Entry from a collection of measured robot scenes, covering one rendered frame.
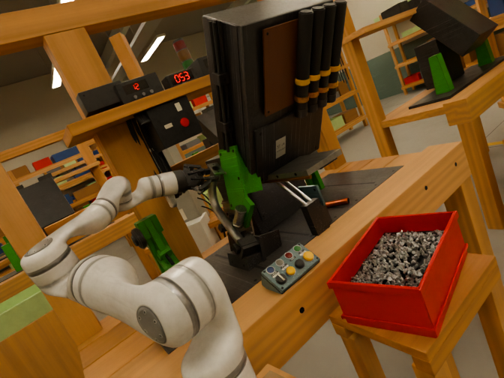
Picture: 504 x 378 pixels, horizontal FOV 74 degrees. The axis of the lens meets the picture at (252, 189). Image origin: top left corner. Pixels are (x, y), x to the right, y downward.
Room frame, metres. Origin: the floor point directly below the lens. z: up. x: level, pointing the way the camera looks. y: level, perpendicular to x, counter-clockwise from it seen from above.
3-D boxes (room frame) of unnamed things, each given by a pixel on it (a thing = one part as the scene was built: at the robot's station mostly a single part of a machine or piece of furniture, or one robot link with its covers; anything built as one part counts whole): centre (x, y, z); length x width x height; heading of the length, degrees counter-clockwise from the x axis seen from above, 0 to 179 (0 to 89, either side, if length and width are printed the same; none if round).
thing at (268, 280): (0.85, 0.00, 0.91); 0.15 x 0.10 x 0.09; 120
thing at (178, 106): (1.33, 0.18, 1.42); 0.17 x 0.12 x 0.15; 120
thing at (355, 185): (1.20, -0.02, 0.89); 1.10 x 0.42 x 0.02; 120
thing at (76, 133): (1.43, 0.11, 1.52); 0.90 x 0.25 x 0.04; 120
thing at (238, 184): (1.11, 0.01, 1.17); 0.13 x 0.12 x 0.20; 120
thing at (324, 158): (1.16, -0.14, 1.11); 0.39 x 0.16 x 0.03; 30
